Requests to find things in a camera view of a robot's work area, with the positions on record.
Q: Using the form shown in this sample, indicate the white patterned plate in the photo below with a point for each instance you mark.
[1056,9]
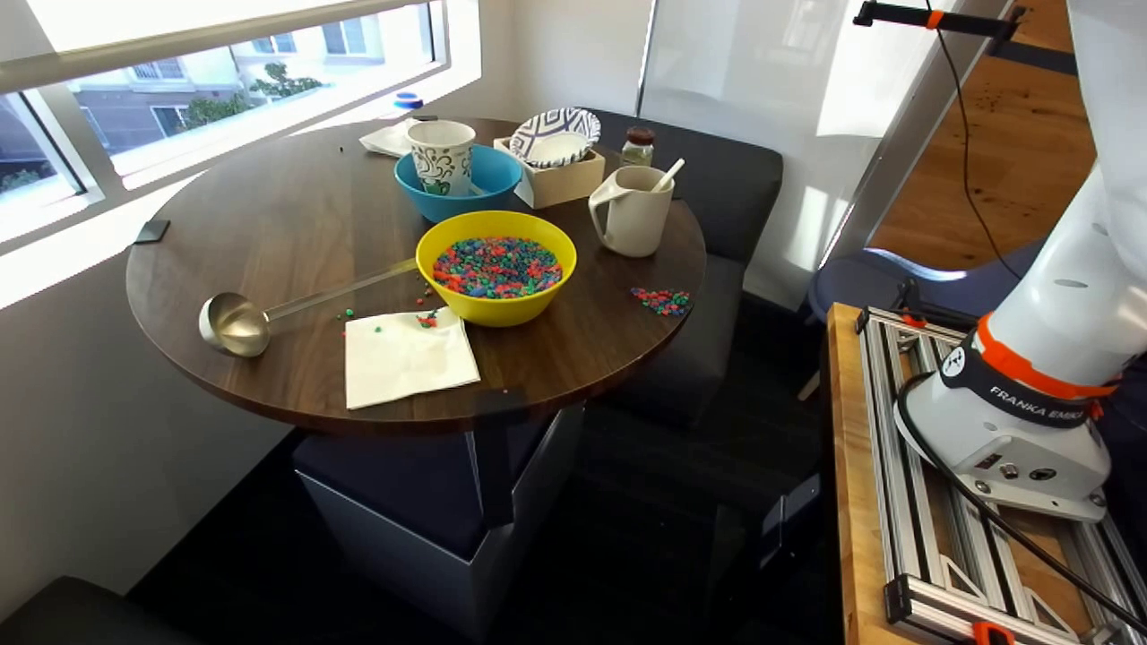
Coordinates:
[558,137]

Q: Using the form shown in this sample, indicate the grey storage box under table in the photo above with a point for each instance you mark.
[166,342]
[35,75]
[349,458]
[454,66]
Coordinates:
[407,514]

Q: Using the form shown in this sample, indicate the scattered coloured beads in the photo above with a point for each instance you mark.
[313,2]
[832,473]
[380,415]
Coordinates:
[660,298]

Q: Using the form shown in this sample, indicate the yellow bowl of beads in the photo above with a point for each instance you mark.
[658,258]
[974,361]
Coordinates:
[496,268]

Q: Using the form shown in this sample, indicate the white pitcher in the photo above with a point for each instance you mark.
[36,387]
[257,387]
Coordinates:
[628,208]

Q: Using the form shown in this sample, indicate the blue bowl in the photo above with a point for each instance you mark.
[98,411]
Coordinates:
[493,182]

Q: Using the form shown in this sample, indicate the small glass jar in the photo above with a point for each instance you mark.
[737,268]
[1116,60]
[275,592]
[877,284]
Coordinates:
[639,144]

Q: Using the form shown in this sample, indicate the white napkin near edge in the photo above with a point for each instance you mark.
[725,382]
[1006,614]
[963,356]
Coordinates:
[401,356]

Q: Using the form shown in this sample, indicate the dark grey sofa bench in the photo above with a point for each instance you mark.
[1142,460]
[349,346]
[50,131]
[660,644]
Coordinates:
[730,189]

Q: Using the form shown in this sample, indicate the white patterned paper cup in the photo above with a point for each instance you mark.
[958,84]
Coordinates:
[443,153]

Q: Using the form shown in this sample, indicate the white napkin by window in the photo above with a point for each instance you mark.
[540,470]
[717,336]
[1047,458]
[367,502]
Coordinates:
[387,143]

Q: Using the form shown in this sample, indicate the round wooden table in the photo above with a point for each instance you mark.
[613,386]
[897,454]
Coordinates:
[321,219]

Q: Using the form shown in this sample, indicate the blue cap on sill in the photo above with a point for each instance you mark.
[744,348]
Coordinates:
[407,101]

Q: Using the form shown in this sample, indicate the blue chair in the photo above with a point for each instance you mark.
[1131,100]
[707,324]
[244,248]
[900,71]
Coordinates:
[890,280]

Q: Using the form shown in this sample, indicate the metal ladle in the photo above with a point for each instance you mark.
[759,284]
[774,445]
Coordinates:
[244,330]

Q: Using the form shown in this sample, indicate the wooden robot stand top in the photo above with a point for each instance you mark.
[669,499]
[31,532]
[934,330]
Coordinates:
[859,512]

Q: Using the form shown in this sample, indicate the small black object on sill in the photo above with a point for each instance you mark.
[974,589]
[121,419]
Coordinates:
[152,232]

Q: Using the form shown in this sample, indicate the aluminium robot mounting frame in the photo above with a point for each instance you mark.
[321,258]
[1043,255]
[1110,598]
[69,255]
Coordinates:
[947,568]

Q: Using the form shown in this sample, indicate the black camera stand bar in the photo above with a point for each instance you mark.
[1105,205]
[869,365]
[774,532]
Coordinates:
[995,32]

